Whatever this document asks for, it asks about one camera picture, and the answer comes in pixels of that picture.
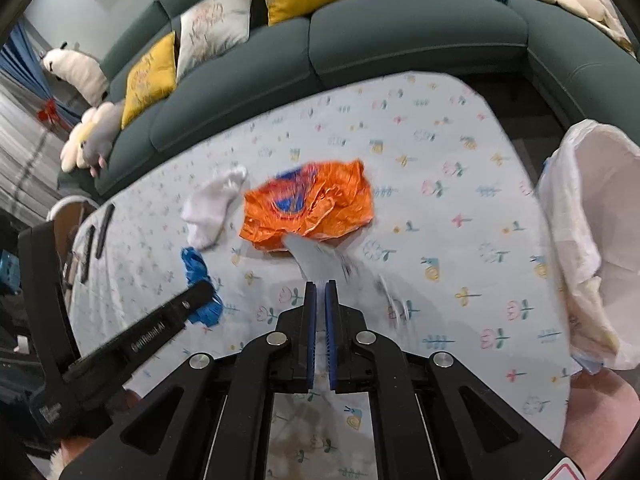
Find silver foil wrapper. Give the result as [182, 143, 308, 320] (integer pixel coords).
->
[283, 234, 359, 284]

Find orange snack bag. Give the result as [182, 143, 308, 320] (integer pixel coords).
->
[239, 159, 374, 252]

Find blue plastic wrapper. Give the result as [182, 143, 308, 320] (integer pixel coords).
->
[181, 247, 224, 328]

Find white sock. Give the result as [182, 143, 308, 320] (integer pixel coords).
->
[180, 165, 248, 250]

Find trash bin with white bag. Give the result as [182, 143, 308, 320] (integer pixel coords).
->
[536, 119, 639, 370]

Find person's left hand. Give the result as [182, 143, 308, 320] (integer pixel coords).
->
[47, 389, 141, 480]

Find floral light blue tablecloth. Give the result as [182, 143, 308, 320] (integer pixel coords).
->
[64, 73, 582, 479]

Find black remote control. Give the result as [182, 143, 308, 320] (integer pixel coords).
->
[80, 226, 96, 284]
[96, 203, 115, 260]

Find small daisy pillow left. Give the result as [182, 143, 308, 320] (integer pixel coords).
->
[60, 101, 114, 174]

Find grey animal plush toy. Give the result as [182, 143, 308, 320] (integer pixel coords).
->
[79, 100, 125, 178]

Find small yellow embroidered cushion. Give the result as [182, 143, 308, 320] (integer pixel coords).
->
[120, 32, 177, 129]

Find pale grey embroidered cushion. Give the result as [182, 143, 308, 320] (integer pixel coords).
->
[177, 0, 252, 82]

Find pink blanket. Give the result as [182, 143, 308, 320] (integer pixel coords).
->
[561, 368, 639, 479]

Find dark green curved sofa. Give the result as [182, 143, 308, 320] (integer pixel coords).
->
[58, 0, 639, 201]

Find white long plush toy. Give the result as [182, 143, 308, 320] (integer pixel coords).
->
[41, 46, 108, 107]

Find white chair frame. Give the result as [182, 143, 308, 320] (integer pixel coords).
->
[45, 194, 101, 261]

